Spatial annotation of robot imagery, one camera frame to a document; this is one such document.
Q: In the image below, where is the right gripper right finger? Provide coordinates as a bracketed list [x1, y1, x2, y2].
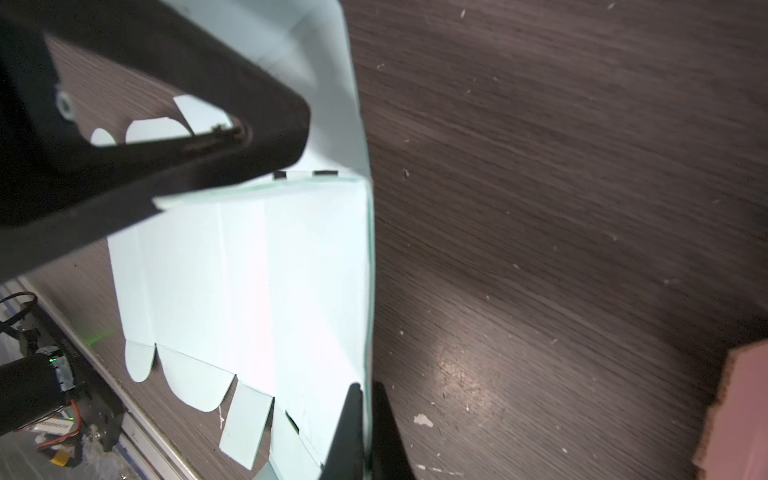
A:
[371, 382, 416, 480]

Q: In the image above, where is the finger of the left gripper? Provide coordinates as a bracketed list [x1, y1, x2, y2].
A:
[1, 1, 311, 280]

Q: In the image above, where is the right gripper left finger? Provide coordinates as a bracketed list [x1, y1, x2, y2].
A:
[319, 384, 364, 480]

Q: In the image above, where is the light blue paper box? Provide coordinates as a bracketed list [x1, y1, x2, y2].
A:
[108, 1, 375, 479]

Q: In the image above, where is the pink flat paper box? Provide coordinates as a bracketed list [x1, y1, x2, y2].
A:
[693, 340, 767, 480]

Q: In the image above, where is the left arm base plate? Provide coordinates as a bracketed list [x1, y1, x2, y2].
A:
[26, 305, 126, 452]

